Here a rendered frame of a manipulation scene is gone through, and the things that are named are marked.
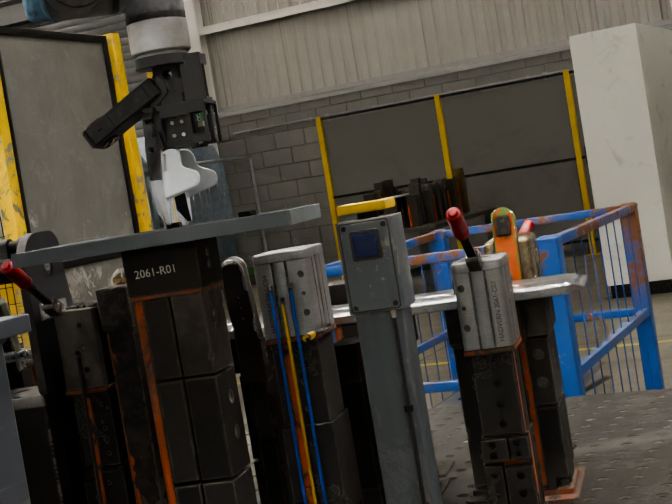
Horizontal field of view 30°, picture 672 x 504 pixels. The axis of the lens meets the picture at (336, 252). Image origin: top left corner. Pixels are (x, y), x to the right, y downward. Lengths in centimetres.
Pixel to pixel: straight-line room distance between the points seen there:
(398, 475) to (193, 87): 54
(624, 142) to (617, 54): 65
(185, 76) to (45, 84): 359
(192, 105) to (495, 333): 48
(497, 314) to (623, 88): 798
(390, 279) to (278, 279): 24
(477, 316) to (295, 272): 25
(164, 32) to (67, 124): 366
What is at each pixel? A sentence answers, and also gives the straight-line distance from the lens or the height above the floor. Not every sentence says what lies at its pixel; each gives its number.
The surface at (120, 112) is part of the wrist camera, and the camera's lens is 159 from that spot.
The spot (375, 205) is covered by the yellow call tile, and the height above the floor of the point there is 115.
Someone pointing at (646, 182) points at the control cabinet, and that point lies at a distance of 956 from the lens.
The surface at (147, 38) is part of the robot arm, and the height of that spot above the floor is 140.
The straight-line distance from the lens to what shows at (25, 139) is 497.
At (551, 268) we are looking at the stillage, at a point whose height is 86.
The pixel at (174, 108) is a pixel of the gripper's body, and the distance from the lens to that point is 156.
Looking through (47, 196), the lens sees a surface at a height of 133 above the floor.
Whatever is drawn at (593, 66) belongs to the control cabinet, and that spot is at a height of 175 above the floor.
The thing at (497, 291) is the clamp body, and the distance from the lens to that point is 163.
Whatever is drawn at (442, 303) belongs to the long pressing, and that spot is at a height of 100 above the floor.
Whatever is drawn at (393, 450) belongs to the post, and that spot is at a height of 86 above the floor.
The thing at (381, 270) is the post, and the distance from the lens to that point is 148.
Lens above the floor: 119
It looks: 3 degrees down
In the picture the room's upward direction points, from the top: 9 degrees counter-clockwise
